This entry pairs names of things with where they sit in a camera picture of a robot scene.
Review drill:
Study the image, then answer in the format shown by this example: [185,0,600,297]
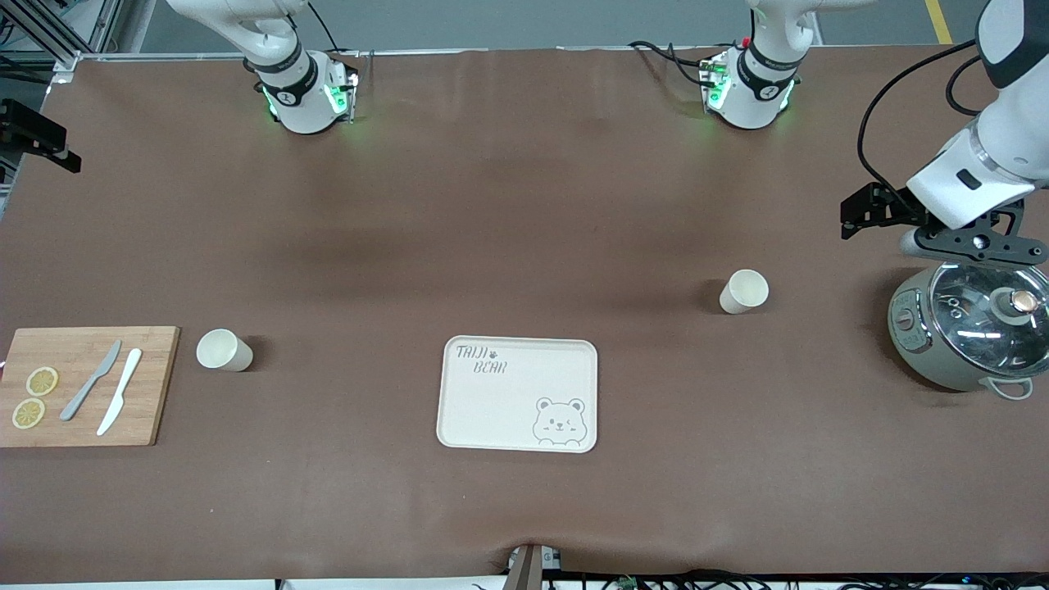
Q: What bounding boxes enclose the white IKEA cup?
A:
[719,269,770,315]
[196,329,254,373]

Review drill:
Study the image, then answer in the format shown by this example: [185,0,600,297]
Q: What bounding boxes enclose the glass pot lid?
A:
[928,262,1049,379]

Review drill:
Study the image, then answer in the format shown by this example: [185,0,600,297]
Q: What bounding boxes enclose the green electric cooking pot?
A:
[888,262,1049,401]

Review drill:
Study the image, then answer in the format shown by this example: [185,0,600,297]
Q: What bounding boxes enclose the wooden cutting board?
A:
[0,326,181,448]

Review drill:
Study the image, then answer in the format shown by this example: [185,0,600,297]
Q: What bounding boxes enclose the grey plastic knife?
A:
[60,340,123,422]

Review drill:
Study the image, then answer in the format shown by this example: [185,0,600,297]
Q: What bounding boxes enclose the white plastic knife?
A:
[97,348,143,437]

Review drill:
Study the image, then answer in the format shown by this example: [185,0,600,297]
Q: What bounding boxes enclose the brown table cover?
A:
[0,45,1049,584]

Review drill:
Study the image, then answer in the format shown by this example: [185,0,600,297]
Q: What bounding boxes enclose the cream tray with bear print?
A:
[436,335,599,454]

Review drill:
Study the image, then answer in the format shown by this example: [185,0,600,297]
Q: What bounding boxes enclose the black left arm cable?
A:
[856,39,984,210]

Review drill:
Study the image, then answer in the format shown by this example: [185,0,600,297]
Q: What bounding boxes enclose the aluminium frame profile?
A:
[0,0,124,76]

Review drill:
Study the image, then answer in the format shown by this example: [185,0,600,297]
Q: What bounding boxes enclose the black left base cables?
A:
[627,37,715,88]

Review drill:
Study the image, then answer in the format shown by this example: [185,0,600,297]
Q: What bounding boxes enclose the black right base cable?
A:
[307,0,342,52]

